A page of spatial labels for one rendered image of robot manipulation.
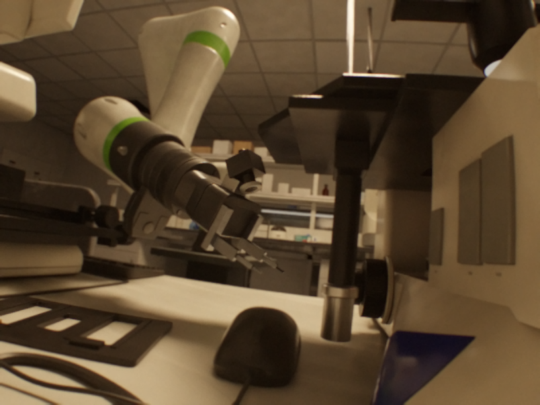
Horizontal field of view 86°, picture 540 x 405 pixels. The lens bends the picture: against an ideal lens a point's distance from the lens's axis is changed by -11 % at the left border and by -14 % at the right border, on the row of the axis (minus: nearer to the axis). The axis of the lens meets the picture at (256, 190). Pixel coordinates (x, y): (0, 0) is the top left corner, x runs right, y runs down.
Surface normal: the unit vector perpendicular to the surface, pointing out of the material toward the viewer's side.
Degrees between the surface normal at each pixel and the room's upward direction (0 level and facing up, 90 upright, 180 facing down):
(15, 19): 90
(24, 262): 85
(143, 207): 115
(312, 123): 180
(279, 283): 90
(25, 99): 79
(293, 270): 90
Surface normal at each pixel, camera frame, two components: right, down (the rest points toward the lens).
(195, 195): -0.70, -0.33
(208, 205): -0.48, -0.19
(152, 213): 0.74, 0.43
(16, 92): 0.95, -0.12
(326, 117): -0.11, 0.98
